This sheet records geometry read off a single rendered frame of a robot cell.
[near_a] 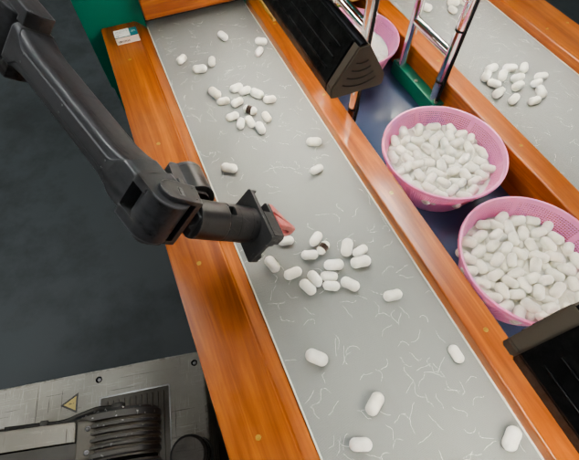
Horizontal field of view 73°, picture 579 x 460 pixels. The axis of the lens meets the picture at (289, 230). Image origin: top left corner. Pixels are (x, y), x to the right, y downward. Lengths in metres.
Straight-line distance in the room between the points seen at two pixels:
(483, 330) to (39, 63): 0.78
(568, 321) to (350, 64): 0.36
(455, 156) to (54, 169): 1.73
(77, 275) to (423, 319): 1.36
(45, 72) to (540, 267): 0.87
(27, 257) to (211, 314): 1.29
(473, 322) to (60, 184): 1.77
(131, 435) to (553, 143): 1.01
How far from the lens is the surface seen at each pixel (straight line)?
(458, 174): 0.94
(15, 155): 2.27
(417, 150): 0.93
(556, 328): 0.39
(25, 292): 1.81
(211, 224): 0.54
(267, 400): 0.64
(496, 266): 0.83
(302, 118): 0.96
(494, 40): 1.33
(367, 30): 0.83
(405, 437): 0.68
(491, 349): 0.73
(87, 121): 0.58
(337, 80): 0.54
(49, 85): 0.65
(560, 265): 0.89
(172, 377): 0.98
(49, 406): 1.07
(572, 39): 1.38
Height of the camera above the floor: 1.40
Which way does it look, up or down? 59 degrees down
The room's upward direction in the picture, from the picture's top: straight up
